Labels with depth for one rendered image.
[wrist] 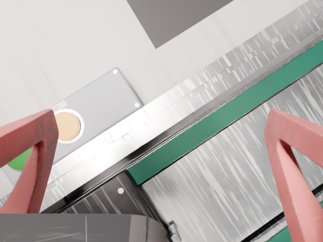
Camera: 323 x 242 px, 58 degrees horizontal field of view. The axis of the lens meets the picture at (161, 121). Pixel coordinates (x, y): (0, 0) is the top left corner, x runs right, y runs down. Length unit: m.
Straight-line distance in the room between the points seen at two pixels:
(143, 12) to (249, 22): 0.95
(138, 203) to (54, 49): 0.30
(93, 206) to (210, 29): 0.36
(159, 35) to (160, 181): 1.06
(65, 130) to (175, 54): 0.24
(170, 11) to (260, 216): 1.15
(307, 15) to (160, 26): 1.02
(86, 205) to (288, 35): 0.38
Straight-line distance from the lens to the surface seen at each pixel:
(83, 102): 0.42
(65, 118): 0.41
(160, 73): 0.52
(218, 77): 0.44
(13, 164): 0.44
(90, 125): 0.42
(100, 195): 0.42
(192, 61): 0.54
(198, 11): 1.51
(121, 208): 0.42
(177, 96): 0.42
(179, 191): 0.47
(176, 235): 0.44
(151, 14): 1.48
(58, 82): 0.54
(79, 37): 0.55
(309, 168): 0.54
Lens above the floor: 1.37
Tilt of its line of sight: 85 degrees down
